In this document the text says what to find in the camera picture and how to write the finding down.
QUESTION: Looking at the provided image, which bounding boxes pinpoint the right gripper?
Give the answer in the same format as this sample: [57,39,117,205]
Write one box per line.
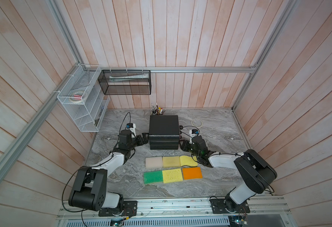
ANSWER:
[178,139,201,159]

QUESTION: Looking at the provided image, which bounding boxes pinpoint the black drawer cabinet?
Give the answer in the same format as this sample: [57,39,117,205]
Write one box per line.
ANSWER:
[149,115,180,150]

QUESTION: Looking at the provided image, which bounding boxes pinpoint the white foam sponge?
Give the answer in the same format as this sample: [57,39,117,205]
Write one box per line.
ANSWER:
[145,157,163,169]

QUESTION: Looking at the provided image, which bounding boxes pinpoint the orange and yellow sponge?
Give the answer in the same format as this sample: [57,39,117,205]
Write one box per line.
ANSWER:
[182,167,203,180]

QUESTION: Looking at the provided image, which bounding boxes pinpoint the green and yellow sponge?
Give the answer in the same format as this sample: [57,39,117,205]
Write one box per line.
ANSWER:
[143,170,163,184]

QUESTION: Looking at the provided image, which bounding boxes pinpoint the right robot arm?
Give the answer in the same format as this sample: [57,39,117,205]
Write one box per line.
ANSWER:
[179,135,278,213]

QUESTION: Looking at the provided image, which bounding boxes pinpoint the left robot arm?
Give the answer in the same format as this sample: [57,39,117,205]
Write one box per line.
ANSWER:
[68,130,149,213]

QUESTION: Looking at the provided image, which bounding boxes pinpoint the tape roll on shelf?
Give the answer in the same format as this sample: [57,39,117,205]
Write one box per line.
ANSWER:
[69,90,86,104]

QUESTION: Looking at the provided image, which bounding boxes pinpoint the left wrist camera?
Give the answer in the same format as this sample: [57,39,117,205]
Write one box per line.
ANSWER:
[126,123,136,138]

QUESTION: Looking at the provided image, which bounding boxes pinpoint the black mesh wall basket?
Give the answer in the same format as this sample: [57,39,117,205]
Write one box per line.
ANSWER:
[98,69,152,96]

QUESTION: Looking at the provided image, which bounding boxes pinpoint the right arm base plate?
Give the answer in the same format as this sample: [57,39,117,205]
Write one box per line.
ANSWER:
[209,196,250,215]

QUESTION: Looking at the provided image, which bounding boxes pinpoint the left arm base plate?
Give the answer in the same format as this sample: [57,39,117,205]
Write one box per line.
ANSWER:
[98,200,138,217]

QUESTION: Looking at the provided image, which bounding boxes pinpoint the white wire wall shelf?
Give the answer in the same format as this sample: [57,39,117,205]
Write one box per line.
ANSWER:
[57,64,110,132]

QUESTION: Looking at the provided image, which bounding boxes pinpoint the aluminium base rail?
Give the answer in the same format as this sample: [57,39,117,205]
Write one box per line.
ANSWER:
[56,194,294,226]

